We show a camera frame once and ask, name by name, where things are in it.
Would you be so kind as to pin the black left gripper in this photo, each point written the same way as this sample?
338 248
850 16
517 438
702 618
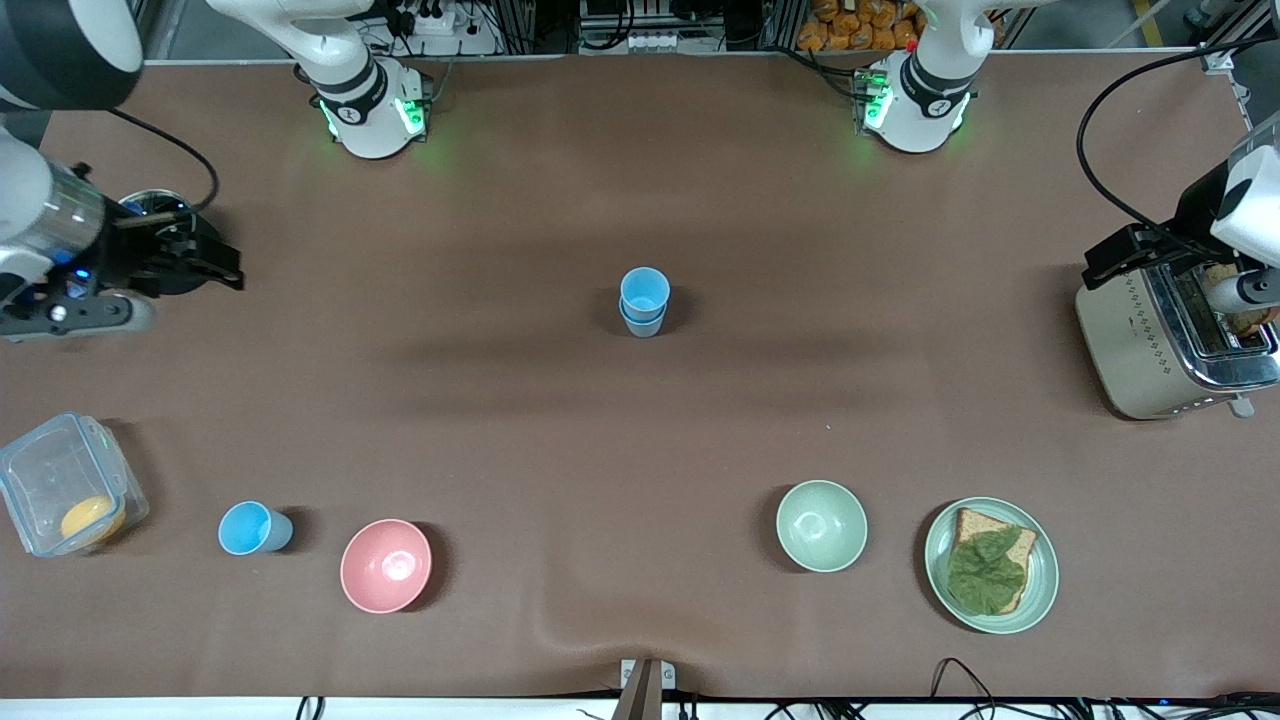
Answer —
1196 213

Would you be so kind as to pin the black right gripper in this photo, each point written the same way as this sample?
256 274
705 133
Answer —
137 256

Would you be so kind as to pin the blue plastic cup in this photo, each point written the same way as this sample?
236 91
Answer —
642 327
252 529
645 290

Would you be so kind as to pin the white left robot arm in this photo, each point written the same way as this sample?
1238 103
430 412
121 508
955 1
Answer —
920 105

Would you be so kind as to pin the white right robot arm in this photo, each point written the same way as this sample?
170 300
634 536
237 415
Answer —
365 110

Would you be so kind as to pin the beige and chrome toaster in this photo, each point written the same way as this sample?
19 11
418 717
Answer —
1130 340

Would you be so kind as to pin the brown toast slice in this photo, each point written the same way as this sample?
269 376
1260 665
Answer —
1250 322

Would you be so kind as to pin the clear plastic food container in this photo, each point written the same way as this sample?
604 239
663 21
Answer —
55 470

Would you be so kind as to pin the orange food piece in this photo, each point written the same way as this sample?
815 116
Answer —
90 520

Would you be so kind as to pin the brown bread slice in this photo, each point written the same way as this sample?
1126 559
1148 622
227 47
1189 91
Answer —
975 522

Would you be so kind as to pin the power strip with black plugs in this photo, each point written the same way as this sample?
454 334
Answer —
425 18

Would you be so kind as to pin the pale green plate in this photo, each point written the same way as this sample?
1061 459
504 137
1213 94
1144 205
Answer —
1042 585

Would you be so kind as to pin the green lettuce leaf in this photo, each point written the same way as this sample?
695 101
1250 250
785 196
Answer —
985 575

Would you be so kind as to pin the pink bowl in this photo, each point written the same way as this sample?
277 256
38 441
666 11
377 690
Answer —
386 566

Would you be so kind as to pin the bag of orange buns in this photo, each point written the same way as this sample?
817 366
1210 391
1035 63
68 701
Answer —
860 25

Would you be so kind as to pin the pale green bowl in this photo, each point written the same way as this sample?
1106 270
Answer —
821 526

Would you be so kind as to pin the white power strip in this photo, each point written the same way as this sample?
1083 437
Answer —
655 42

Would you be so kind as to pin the white table corner bracket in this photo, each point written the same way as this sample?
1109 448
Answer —
1218 60

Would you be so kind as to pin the aluminium frame profile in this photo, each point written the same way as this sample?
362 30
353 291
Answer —
150 30

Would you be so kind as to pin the metal table edge bracket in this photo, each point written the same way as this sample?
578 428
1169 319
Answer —
645 685

